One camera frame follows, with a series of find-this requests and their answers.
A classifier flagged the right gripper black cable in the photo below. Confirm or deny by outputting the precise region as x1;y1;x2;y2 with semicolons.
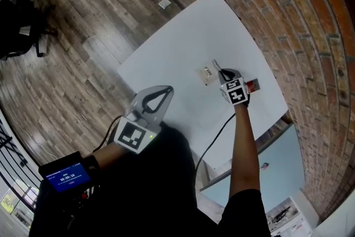
195;113;236;173

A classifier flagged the white sachet packet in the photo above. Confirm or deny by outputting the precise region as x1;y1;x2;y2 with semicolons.
195;63;220;86

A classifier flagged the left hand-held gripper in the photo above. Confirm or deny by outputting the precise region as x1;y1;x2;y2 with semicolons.
114;85;175;155

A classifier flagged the black wrist screen device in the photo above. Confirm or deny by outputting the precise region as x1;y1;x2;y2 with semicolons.
38;152;99;194

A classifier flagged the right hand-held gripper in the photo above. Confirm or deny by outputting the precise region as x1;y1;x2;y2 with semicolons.
212;59;250;106

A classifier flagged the black metal railing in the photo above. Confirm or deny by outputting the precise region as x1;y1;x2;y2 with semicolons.
0;122;42;192

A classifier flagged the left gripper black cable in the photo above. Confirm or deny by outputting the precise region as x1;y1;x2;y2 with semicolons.
99;116;123;148

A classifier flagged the black office chair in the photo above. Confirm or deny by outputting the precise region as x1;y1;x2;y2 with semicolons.
0;0;59;62

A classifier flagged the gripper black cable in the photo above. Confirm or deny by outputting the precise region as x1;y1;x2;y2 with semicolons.
195;113;236;173
99;116;123;148

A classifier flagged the person's black clothing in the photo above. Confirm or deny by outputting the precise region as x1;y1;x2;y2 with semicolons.
27;130;271;237

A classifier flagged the person's right forearm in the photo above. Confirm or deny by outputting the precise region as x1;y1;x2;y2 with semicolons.
229;104;263;199

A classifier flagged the small red square packet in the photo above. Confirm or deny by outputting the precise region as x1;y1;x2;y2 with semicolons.
246;78;262;92

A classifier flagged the person's left forearm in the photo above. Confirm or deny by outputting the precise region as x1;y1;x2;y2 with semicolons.
93;143;134;170

